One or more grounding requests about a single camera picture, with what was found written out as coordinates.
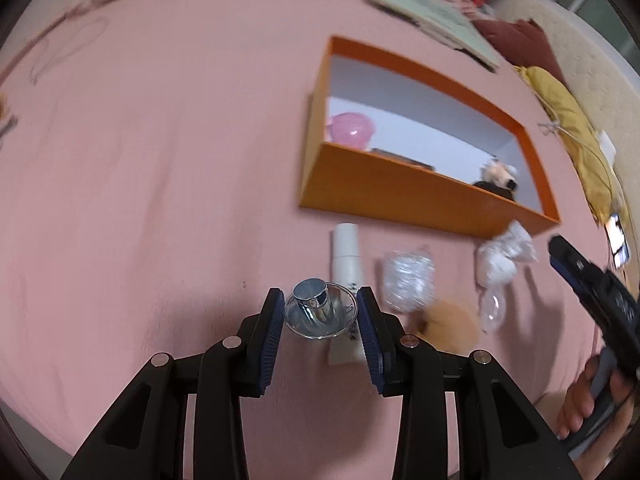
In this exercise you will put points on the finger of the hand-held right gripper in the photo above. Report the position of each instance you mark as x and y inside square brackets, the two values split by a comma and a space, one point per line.
[570, 260]

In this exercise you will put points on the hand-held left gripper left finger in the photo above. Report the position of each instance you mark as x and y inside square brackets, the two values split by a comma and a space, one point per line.
[267, 345]

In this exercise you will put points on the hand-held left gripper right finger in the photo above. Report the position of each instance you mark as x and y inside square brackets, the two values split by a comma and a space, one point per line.
[367, 345]

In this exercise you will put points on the glass perfume bottle silver cap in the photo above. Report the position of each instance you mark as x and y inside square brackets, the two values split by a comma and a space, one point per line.
[312, 300]

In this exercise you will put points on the orange cardboard box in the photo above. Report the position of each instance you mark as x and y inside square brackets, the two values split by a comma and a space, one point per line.
[400, 195]

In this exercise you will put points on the pink heart-shaped container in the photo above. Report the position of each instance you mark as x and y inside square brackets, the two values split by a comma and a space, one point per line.
[350, 130]

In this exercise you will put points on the person's right forearm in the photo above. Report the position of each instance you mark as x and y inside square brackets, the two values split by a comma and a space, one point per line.
[600, 460]

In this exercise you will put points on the person's right hand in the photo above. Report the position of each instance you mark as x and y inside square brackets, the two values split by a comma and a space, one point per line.
[575, 400]

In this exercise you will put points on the smartphone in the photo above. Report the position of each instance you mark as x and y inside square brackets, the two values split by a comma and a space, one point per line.
[617, 240]

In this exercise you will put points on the crumpled white plastic wrap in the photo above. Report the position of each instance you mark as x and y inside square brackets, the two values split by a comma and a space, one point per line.
[500, 260]

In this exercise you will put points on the clear bubble wrap bundle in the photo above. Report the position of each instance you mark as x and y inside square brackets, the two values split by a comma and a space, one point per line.
[407, 280]

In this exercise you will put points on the tan powder puff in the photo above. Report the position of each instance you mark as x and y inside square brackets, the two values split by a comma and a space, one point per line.
[450, 325]

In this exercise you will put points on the clear plastic heart container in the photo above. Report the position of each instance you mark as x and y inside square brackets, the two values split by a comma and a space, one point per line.
[492, 310]

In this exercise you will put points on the white cosmetic tube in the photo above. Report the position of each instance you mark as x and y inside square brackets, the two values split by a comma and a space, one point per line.
[346, 255]

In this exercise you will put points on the small plush doll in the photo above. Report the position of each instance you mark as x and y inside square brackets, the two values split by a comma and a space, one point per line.
[495, 180]

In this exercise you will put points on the white charger plug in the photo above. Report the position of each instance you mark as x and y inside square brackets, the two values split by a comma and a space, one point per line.
[606, 144]

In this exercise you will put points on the yellow pillow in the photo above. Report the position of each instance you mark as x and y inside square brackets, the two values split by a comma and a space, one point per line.
[565, 110]

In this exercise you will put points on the cream tufted headboard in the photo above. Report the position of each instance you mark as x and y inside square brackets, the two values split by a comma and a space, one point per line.
[595, 60]

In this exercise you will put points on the maroon pillow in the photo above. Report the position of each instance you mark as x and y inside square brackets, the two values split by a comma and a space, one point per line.
[520, 45]

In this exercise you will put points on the pale green flat board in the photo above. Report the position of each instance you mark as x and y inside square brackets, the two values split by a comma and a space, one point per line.
[440, 20]

